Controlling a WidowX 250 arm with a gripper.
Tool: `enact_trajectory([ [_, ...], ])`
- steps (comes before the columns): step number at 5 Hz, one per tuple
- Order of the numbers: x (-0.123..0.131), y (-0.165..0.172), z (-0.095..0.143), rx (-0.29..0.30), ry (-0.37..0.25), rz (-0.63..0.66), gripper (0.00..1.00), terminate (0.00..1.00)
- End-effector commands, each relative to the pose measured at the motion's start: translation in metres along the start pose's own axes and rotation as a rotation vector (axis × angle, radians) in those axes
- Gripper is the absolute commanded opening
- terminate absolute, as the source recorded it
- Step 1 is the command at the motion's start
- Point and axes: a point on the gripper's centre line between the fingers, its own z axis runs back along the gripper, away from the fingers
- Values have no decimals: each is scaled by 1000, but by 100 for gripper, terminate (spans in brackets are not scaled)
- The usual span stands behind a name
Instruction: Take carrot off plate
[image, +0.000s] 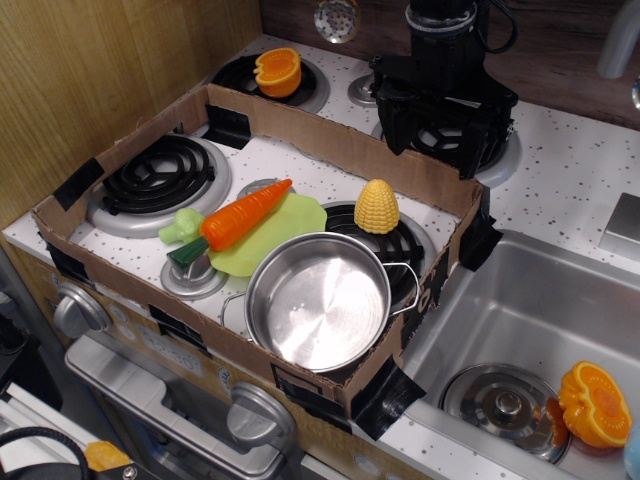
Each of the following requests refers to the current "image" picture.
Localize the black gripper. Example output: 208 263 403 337
370 24 518 180

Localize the orange toy carrot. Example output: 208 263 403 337
167 179 293 272

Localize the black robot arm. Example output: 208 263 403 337
369 1 519 179

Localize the back right black burner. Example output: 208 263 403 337
371 112 523 189

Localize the black burner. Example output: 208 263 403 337
371 112 523 189
323 201 437 311
211 54 330 114
87 135 231 239

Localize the silver stovetop knob back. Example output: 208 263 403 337
347 74 376 108

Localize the silver stovetop knob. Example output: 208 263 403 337
160 253 229 300
347 74 376 108
236 179 293 204

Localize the yellow toy corn cob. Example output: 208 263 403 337
354 179 400 235

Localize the front right black burner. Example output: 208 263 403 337
323 201 437 311

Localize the hanging metal strainer spoon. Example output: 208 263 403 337
314 0 361 44

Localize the orange toy pumpkin half on burner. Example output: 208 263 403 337
253 47 302 98

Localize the silver stovetop knob middle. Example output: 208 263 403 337
236 179 293 204

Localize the stainless steel sink basin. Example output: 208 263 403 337
403 231 639 479

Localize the silver faucet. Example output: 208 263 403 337
597 0 639 79

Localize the back left black burner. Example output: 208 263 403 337
211 54 330 114

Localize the stainless steel pot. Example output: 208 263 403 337
240 232 398 374

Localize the silver faucet base block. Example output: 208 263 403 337
599 193 640 261

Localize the green toy broccoli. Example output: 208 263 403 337
158 208 205 245

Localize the cardboard fence with black tape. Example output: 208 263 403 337
32 85 499 439

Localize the silver stovetop knob front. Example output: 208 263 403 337
160 253 229 300

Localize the steel pot lid in sink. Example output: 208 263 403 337
438 363 571 464

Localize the front left black burner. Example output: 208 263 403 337
87 135 231 239

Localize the orange toy pumpkin half in sink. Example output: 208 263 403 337
558 361 633 449

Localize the right silver oven knob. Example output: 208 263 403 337
226 381 296 448

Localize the silver oven knob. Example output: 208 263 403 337
226 381 296 448
53 282 112 339

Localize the left silver oven knob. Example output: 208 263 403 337
53 282 112 339

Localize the orange object bottom left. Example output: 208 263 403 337
84 440 131 472

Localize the silver oven door handle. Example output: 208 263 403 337
65 336 286 479

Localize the black cable bottom left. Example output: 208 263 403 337
0 426 92 480

